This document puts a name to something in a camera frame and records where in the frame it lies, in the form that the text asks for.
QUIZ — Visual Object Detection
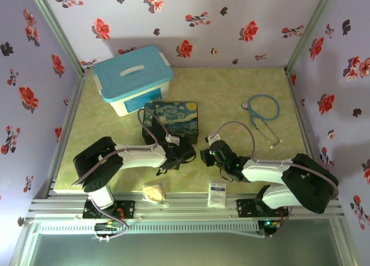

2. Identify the starry night tin box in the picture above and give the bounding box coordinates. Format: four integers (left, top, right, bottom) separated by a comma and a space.
141, 101, 199, 146

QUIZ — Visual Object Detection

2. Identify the white gauze packet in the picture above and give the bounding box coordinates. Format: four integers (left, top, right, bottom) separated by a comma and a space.
207, 182, 227, 209

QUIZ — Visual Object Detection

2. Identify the clear bag of beige material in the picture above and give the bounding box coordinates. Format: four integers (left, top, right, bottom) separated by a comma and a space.
142, 182, 169, 208

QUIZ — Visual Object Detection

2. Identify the blue stethoscope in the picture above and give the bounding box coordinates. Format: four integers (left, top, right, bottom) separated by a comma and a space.
241, 94, 283, 150

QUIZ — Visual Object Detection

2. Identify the white storage box blue lid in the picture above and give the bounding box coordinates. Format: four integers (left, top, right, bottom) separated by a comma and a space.
92, 45, 175, 117

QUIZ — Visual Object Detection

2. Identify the grey right arm cable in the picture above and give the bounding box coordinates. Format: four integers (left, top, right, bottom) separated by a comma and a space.
214, 120, 257, 163

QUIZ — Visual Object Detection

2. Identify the aluminium frame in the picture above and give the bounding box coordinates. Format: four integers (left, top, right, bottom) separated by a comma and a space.
11, 0, 359, 266

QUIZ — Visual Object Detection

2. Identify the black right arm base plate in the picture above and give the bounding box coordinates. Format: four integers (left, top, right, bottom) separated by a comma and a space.
236, 198, 290, 219

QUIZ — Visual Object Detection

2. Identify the white slotted cable duct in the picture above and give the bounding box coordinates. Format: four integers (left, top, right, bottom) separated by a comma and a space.
37, 220, 260, 235

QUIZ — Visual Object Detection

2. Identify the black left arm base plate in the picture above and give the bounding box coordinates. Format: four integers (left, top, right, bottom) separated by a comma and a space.
83, 199, 136, 220

